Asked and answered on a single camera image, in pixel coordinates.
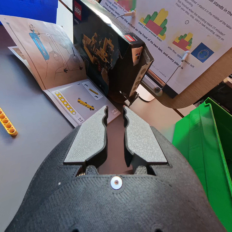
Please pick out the blue plastic bin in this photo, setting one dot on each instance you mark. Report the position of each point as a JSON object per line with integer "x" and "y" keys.
{"x": 27, "y": 9}

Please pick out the white printed instruction sheet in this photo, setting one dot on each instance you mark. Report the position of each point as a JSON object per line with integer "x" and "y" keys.
{"x": 203, "y": 36}

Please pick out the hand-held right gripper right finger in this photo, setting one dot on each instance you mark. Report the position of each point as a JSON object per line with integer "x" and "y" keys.
{"x": 143, "y": 143}

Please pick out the paper sheet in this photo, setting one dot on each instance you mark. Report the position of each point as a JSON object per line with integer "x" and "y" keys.
{"x": 17, "y": 52}

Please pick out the yellow lego beam with holes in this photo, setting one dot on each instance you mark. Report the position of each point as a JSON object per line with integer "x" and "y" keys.
{"x": 8, "y": 124}

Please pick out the green plastic bin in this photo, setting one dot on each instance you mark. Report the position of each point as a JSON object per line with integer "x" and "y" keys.
{"x": 199, "y": 148}

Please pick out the black lego set box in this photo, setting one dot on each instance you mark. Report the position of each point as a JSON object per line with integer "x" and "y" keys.
{"x": 94, "y": 32}

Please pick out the black device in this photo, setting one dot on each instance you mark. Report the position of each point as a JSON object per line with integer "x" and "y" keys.
{"x": 221, "y": 94}

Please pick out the silver metal stand base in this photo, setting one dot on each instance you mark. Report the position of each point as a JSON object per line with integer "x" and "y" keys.
{"x": 147, "y": 94}

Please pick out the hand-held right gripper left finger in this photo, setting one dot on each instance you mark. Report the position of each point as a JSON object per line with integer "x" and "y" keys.
{"x": 87, "y": 139}

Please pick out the wooden board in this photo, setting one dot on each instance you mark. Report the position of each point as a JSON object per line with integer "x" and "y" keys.
{"x": 208, "y": 83}

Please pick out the lego instruction booklet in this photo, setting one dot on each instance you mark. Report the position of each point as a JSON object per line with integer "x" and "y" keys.
{"x": 58, "y": 54}

